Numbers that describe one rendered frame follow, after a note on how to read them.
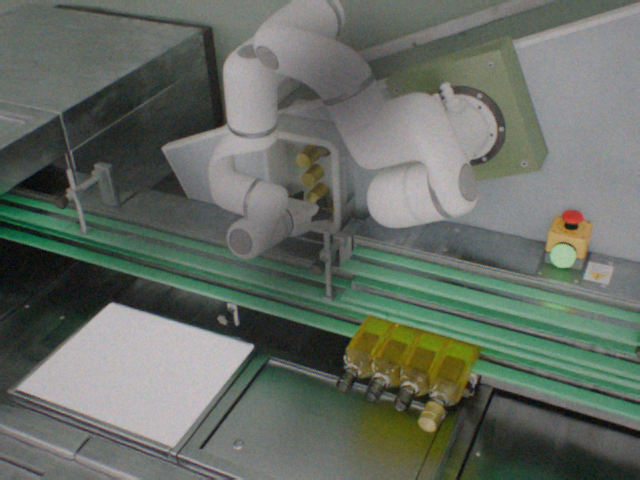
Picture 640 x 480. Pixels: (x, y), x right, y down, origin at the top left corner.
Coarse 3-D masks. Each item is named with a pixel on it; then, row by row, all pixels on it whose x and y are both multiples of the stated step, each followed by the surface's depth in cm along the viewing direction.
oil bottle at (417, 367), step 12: (420, 336) 152; (432, 336) 152; (444, 336) 152; (420, 348) 149; (432, 348) 149; (408, 360) 147; (420, 360) 147; (432, 360) 146; (408, 372) 144; (420, 372) 144; (420, 384) 144
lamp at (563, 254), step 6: (558, 246) 144; (564, 246) 144; (570, 246) 144; (552, 252) 145; (558, 252) 143; (564, 252) 143; (570, 252) 143; (576, 252) 145; (552, 258) 145; (558, 258) 144; (564, 258) 143; (570, 258) 143; (558, 264) 145; (564, 264) 144; (570, 264) 144
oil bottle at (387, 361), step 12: (396, 324) 155; (396, 336) 152; (408, 336) 152; (384, 348) 150; (396, 348) 150; (408, 348) 150; (384, 360) 147; (396, 360) 147; (372, 372) 147; (384, 372) 146; (396, 372) 146; (396, 384) 148
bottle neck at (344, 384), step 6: (348, 366) 148; (354, 366) 148; (348, 372) 146; (354, 372) 147; (342, 378) 145; (348, 378) 145; (354, 378) 146; (336, 384) 146; (342, 384) 147; (348, 384) 144; (342, 390) 146; (348, 390) 145
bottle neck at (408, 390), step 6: (408, 384) 143; (402, 390) 142; (408, 390) 142; (414, 390) 143; (396, 396) 142; (402, 396) 141; (408, 396) 141; (396, 402) 141; (402, 402) 141; (408, 402) 141; (396, 408) 142; (402, 408) 142
